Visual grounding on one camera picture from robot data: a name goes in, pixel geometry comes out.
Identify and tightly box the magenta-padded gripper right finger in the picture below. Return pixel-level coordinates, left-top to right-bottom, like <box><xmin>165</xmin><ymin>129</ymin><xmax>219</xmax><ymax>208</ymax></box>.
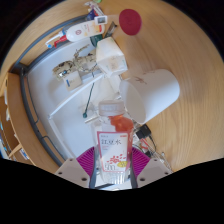
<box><xmin>129</xmin><ymin>147</ymin><xmax>173</xmax><ymax>189</ymax></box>

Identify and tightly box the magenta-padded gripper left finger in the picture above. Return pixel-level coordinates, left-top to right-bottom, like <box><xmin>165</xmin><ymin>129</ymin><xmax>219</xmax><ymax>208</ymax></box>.
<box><xmin>54</xmin><ymin>146</ymin><xmax>99</xmax><ymax>190</ymax></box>

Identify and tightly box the clear drink bottle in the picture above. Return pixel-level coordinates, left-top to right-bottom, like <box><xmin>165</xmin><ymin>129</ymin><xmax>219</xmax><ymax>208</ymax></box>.
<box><xmin>90</xmin><ymin>99</ymin><xmax>135</xmax><ymax>185</ymax></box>

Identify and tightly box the black power adapter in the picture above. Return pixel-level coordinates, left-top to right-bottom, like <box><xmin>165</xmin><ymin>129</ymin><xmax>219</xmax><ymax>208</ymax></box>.
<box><xmin>135</xmin><ymin>124</ymin><xmax>153</xmax><ymax>140</ymax></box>

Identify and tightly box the white desk lamp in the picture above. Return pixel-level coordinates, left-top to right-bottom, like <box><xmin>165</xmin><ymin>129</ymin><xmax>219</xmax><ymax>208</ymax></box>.
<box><xmin>48</xmin><ymin>73</ymin><xmax>105</xmax><ymax>120</ymax></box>

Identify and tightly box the white cup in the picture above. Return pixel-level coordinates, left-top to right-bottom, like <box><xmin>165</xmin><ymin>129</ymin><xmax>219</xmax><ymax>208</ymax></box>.
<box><xmin>119</xmin><ymin>68</ymin><xmax>181</xmax><ymax>125</ymax></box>

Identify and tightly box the brown tree figurine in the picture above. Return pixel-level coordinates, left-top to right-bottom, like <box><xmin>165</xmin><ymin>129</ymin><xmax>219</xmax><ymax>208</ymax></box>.
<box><xmin>52</xmin><ymin>53</ymin><xmax>99</xmax><ymax>81</ymax></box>

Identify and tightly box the flat round red coaster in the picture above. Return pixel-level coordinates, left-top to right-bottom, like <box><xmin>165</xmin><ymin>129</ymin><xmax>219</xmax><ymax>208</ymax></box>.
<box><xmin>118</xmin><ymin>8</ymin><xmax>143</xmax><ymax>36</ymax></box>

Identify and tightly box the small white digital display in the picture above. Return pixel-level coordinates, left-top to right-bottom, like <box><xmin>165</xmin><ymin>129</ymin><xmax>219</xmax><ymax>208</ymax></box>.
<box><xmin>94</xmin><ymin>15</ymin><xmax>109</xmax><ymax>26</ymax></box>

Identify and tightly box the grey metal desk frame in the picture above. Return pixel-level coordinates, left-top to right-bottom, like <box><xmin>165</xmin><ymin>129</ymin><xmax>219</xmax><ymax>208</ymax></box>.
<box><xmin>9</xmin><ymin>14</ymin><xmax>88</xmax><ymax>168</ymax></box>

